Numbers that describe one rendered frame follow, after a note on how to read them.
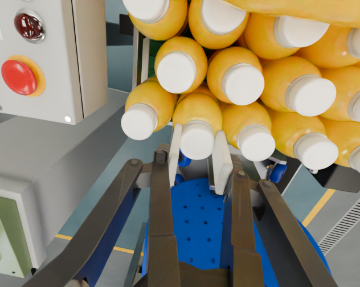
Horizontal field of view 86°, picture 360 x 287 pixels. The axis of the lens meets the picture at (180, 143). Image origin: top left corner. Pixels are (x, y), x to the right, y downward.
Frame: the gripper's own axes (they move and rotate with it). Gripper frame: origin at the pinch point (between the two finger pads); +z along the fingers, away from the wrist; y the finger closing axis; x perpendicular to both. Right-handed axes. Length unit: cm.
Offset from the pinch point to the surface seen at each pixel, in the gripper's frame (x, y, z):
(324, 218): -112, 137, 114
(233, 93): 5.4, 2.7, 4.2
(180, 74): 6.4, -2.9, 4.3
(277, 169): -10.5, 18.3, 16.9
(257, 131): 1.5, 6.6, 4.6
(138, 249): -158, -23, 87
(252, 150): -0.7, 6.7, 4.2
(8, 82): 2.9, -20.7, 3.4
